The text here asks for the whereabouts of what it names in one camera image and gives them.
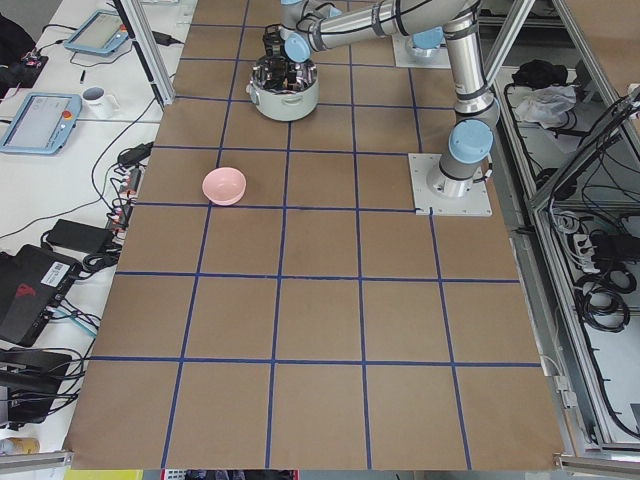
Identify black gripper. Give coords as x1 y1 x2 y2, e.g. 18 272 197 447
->
277 57 299 85

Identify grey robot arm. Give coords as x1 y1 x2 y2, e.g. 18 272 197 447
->
280 1 499 183

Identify pale green electric pot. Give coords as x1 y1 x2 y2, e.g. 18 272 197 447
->
246 56 319 122

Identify black adapter far table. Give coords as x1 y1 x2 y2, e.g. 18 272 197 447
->
152 31 182 46

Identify pink bowl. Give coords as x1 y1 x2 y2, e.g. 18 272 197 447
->
202 167 247 206

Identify small black adapter left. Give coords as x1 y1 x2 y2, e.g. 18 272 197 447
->
117 142 154 167

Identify far blue teach pendant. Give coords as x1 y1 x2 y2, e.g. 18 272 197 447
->
63 10 129 57

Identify blue teach pendant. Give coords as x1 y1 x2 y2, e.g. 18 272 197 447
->
1 92 82 155
63 10 129 57

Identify white mug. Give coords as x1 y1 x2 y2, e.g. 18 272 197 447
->
82 86 120 120

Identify near blue teach pendant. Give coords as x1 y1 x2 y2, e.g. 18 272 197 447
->
1 92 82 155

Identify black white cloth bundle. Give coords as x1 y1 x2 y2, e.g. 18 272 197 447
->
512 59 577 129

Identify black power brick on table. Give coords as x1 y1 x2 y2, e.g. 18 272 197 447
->
41 219 114 254

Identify black computer box red logo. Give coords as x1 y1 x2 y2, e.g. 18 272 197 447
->
1 244 81 347

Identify white power strip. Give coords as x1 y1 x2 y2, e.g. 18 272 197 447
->
571 233 599 273

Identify black device bottom left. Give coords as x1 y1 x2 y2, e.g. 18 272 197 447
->
1 348 72 431

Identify yellow cup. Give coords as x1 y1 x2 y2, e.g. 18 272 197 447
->
0 437 40 455

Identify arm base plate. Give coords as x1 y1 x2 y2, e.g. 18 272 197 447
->
392 36 451 69
408 153 493 217

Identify aluminium frame left post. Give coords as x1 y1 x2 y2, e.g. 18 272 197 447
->
113 0 175 109

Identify circuit board with wires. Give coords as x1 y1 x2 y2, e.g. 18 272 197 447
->
1 51 49 97

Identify aluminium frame right structure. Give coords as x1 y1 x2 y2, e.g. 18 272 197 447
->
480 1 639 461

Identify coiled black cables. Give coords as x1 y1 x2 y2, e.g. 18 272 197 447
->
572 264 634 334

